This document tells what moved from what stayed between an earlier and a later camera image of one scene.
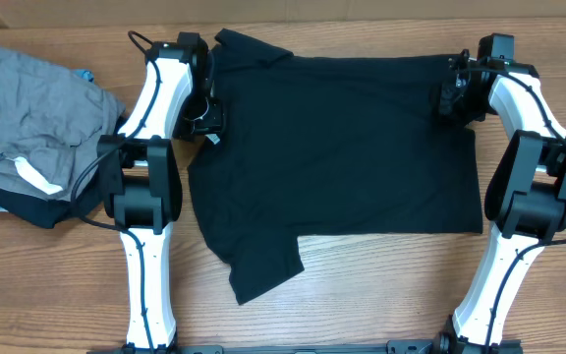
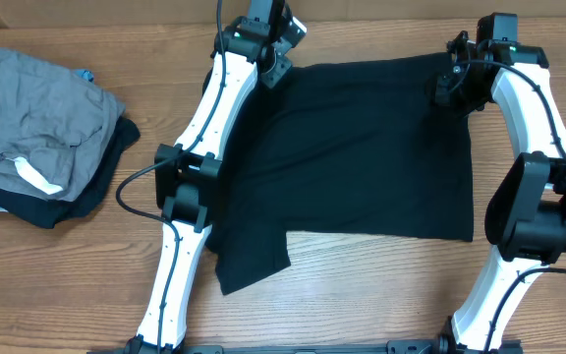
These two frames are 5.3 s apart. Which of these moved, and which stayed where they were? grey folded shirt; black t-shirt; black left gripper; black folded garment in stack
Moved: black left gripper
Stayed: black folded garment in stack; grey folded shirt; black t-shirt
